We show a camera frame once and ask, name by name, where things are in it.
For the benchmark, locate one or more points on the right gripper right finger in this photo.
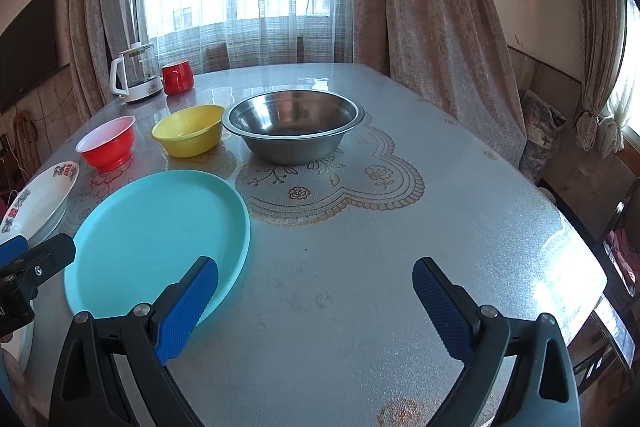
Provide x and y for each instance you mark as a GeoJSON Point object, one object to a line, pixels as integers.
{"type": "Point", "coordinates": [541, 390]}

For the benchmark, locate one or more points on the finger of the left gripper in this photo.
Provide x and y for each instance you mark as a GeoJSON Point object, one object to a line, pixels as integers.
{"type": "Point", "coordinates": [41, 262]}
{"type": "Point", "coordinates": [13, 248]}

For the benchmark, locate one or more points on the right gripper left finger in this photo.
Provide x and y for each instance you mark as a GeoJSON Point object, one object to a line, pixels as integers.
{"type": "Point", "coordinates": [87, 389]}

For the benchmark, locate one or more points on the white plate red characters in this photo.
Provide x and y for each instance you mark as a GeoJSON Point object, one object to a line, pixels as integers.
{"type": "Point", "coordinates": [39, 208]}

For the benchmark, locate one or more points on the turquoise plastic plate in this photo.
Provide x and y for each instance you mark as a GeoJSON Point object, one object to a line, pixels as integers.
{"type": "Point", "coordinates": [148, 233]}

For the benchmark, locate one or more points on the red plastic bowl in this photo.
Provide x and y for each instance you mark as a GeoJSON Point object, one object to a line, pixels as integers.
{"type": "Point", "coordinates": [108, 146]}

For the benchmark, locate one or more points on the yellow plastic bowl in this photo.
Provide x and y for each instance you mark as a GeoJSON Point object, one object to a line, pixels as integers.
{"type": "Point", "coordinates": [191, 131]}

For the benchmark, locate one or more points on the stainless steel bowl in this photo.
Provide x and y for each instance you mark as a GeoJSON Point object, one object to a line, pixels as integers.
{"type": "Point", "coordinates": [293, 127]}

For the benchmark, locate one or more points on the wooden chair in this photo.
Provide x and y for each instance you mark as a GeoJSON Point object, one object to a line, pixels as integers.
{"type": "Point", "coordinates": [617, 339]}

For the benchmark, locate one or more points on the white glass electric kettle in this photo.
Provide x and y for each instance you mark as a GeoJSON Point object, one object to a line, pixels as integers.
{"type": "Point", "coordinates": [135, 74]}

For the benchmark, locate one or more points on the red mug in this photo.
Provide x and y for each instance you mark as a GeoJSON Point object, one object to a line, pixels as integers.
{"type": "Point", "coordinates": [177, 78]}

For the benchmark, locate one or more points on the patterned bag on floor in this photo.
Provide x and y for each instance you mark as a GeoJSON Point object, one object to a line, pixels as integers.
{"type": "Point", "coordinates": [543, 124]}

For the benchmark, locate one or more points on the right tied beige curtain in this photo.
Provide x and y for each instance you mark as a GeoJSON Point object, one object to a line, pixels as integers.
{"type": "Point", "coordinates": [603, 27]}

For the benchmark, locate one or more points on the middle beige curtain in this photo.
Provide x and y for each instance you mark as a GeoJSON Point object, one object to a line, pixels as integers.
{"type": "Point", "coordinates": [454, 54]}

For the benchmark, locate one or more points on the black wall television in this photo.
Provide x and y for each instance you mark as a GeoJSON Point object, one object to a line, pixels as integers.
{"type": "Point", "coordinates": [29, 51]}

